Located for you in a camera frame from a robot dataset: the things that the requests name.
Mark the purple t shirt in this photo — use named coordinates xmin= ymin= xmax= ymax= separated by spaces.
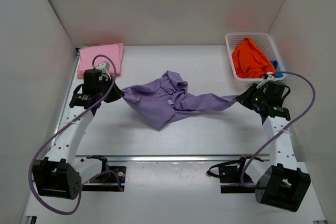
xmin=122 ymin=71 xmax=236 ymax=131

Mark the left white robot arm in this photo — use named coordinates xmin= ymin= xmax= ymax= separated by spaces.
xmin=32 ymin=66 xmax=123 ymax=199

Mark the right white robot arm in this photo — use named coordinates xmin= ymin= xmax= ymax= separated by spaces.
xmin=236 ymin=81 xmax=311 ymax=212

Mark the folded pink t shirt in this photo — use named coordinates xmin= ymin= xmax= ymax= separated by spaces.
xmin=77 ymin=42 xmax=124 ymax=79

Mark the orange t shirt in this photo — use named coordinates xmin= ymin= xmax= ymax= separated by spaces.
xmin=232 ymin=38 xmax=275 ymax=79

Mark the blue t shirt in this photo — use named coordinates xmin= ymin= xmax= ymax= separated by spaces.
xmin=270 ymin=60 xmax=283 ymax=78

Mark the white plastic basket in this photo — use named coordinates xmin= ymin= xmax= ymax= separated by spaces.
xmin=225 ymin=32 xmax=285 ymax=87

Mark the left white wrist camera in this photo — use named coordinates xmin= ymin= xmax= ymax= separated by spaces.
xmin=92 ymin=61 xmax=111 ymax=80

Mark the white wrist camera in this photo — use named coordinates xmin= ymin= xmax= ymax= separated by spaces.
xmin=263 ymin=72 xmax=276 ymax=82
xmin=92 ymin=61 xmax=111 ymax=80

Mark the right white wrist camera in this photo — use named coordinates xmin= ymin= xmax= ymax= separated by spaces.
xmin=263 ymin=72 xmax=276 ymax=82

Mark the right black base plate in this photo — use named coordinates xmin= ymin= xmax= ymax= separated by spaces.
xmin=206 ymin=160 xmax=272 ymax=194

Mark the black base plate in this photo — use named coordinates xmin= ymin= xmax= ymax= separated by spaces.
xmin=82 ymin=166 xmax=127 ymax=193
xmin=206 ymin=160 xmax=272 ymax=194

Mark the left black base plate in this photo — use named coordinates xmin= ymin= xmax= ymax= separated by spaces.
xmin=82 ymin=166 xmax=127 ymax=193

